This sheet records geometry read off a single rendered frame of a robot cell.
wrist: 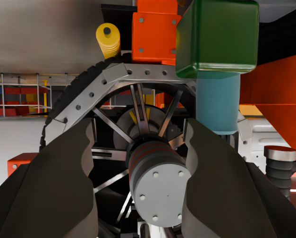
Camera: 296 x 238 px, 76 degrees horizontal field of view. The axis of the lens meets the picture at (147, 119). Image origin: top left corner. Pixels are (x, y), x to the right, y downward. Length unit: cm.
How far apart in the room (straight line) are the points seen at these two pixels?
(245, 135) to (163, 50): 32
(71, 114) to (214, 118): 33
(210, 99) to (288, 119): 44
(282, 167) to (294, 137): 42
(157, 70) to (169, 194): 29
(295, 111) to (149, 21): 54
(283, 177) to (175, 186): 17
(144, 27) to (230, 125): 30
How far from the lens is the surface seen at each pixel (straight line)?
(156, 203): 39
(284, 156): 36
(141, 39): 50
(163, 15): 53
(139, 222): 56
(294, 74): 77
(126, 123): 97
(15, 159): 57
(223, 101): 40
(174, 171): 37
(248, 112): 105
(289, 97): 78
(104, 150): 61
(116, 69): 49
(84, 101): 49
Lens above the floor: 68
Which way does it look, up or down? 5 degrees up
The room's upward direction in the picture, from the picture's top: 180 degrees counter-clockwise
